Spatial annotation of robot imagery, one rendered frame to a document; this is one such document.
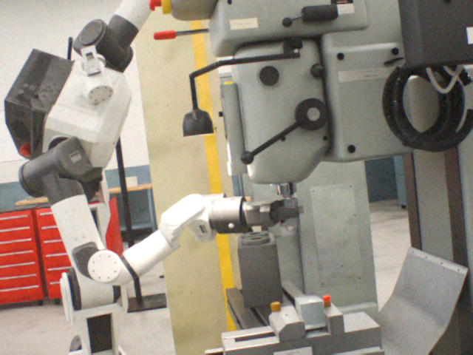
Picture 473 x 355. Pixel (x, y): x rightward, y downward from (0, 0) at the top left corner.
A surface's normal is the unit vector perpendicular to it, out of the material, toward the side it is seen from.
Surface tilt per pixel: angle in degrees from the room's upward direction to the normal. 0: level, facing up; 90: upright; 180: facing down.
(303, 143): 90
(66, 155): 73
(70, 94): 58
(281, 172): 122
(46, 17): 90
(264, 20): 90
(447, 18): 90
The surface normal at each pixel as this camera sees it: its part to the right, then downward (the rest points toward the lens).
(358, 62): 0.13, 0.04
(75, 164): 0.85, -0.39
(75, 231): 0.14, -0.18
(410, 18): -0.98, 0.13
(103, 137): 0.78, 0.32
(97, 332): 0.40, 0.46
